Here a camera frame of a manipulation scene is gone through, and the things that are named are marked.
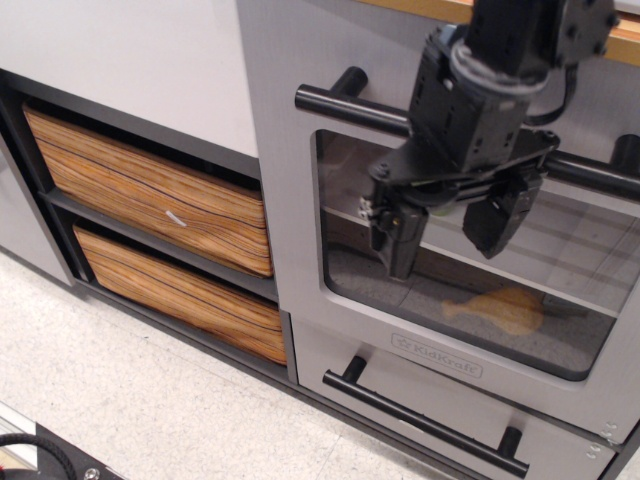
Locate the grey toy oven door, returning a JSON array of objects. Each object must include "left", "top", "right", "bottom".
[{"left": 238, "top": 1, "right": 639, "bottom": 444}]

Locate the wood-pattern storage bin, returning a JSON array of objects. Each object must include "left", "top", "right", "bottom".
[
  {"left": 73, "top": 224, "right": 287, "bottom": 365},
  {"left": 22, "top": 103, "right": 274, "bottom": 278}
]

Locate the wooden countertop edge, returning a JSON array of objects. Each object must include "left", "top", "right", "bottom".
[{"left": 439, "top": 0, "right": 640, "bottom": 64}]

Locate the grey lower drawer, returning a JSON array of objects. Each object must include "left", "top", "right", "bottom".
[{"left": 292, "top": 321, "right": 616, "bottom": 479}]

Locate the lower wood-pattern storage bin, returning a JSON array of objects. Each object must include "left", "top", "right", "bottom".
[{"left": 73, "top": 224, "right": 287, "bottom": 365}]

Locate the black braided cable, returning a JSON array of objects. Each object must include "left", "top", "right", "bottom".
[{"left": 0, "top": 433, "right": 79, "bottom": 480}]

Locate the grey oven rack shelf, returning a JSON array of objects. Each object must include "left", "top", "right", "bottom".
[{"left": 320, "top": 187, "right": 639, "bottom": 321}]

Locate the black drawer handle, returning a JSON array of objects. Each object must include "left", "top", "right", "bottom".
[{"left": 322, "top": 356, "right": 530, "bottom": 479}]

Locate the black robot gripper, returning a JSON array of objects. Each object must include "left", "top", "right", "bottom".
[{"left": 368, "top": 25, "right": 559, "bottom": 281}]

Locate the toy chicken drumstick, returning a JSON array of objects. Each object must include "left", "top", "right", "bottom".
[{"left": 441, "top": 287, "right": 544, "bottom": 336}]

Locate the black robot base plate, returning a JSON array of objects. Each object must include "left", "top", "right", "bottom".
[{"left": 29, "top": 423, "right": 126, "bottom": 480}]

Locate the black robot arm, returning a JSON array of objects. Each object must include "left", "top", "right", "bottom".
[{"left": 360, "top": 1, "right": 619, "bottom": 280}]

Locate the grey toy kitchen cabinet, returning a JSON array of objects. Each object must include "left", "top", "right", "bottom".
[{"left": 1, "top": 1, "right": 639, "bottom": 479}]

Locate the upper wood-pattern storage bin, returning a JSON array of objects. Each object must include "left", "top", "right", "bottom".
[{"left": 22, "top": 103, "right": 274, "bottom": 278}]

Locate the black oven door handle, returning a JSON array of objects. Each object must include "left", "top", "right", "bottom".
[{"left": 295, "top": 66, "right": 639, "bottom": 202}]

